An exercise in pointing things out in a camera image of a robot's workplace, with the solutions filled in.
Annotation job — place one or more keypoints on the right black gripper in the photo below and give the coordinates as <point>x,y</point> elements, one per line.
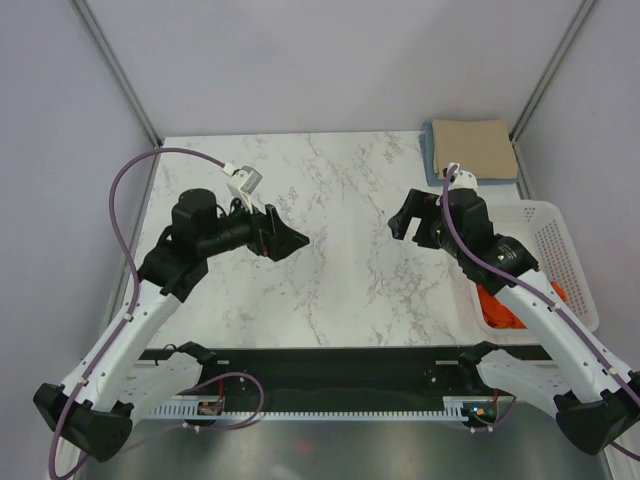
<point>421,204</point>

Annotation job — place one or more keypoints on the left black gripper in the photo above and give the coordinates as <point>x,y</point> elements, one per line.
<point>272,238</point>

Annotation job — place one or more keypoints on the orange t shirt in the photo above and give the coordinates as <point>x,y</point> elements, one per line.
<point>498,317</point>

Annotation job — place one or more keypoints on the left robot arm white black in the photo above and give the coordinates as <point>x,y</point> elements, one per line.
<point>97,405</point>

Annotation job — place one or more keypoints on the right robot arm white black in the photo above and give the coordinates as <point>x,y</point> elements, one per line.
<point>593,395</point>

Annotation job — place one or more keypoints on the folded blue t shirt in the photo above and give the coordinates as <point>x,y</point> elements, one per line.
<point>427,148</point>

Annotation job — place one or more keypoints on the folded beige t shirt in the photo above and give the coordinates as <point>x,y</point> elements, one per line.
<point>481,147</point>

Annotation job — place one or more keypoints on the white plastic basket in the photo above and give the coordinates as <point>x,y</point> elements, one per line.
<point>540,227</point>

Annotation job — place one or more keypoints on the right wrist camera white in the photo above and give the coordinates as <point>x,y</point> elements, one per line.
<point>457,178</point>

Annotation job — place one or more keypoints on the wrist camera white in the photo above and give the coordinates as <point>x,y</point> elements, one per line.
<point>242,182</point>
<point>457,178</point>

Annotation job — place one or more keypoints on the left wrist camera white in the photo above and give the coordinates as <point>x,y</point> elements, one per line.
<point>242,182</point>

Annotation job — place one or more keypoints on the white slotted cable duct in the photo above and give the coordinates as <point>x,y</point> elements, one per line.
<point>451,409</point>

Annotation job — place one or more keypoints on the left aluminium frame post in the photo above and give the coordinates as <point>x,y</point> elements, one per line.
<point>107,54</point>

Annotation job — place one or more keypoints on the aluminium frame post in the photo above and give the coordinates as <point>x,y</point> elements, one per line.
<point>107,54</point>
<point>578,21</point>

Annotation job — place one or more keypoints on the right aluminium frame post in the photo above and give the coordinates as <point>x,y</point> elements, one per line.
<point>578,21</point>

